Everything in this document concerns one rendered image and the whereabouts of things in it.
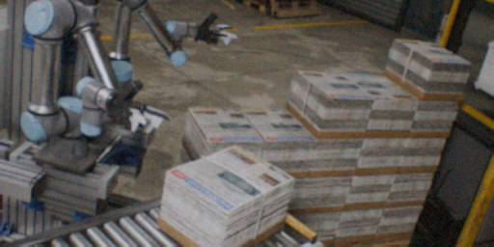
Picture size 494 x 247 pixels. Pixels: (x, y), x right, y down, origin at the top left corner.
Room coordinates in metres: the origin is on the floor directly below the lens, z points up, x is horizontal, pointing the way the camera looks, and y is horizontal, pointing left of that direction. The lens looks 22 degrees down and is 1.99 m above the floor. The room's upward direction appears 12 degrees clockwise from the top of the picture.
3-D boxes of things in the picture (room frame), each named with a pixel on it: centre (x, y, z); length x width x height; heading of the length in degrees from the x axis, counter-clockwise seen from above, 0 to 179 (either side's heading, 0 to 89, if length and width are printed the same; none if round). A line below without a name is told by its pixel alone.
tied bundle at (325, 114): (2.82, -0.41, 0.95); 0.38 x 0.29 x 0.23; 27
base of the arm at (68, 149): (2.00, 0.69, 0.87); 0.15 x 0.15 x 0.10
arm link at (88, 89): (1.74, 0.53, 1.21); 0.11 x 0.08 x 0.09; 59
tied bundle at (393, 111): (2.95, -0.67, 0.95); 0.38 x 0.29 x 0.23; 25
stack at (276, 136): (2.76, -0.29, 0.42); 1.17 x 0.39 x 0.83; 116
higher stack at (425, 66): (3.08, -0.94, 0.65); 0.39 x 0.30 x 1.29; 26
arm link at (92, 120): (1.76, 0.52, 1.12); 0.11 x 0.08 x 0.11; 149
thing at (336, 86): (2.81, -0.41, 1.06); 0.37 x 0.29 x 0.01; 27
